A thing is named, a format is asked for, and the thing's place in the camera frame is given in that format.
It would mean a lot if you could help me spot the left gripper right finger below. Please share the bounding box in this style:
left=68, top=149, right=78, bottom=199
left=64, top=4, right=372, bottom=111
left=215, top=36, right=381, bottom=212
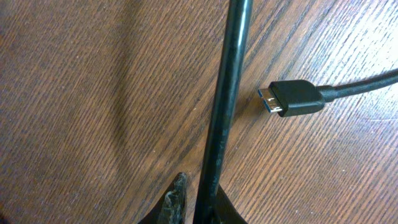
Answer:
left=214, top=186, right=247, bottom=224

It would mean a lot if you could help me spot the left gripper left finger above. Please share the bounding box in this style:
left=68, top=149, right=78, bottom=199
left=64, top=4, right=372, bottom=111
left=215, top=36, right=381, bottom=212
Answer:
left=139, top=172, right=187, bottom=224

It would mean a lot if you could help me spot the thick black USB cable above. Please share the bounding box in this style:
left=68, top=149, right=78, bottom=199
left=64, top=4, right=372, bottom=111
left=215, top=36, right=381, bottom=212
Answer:
left=192, top=0, right=398, bottom=224

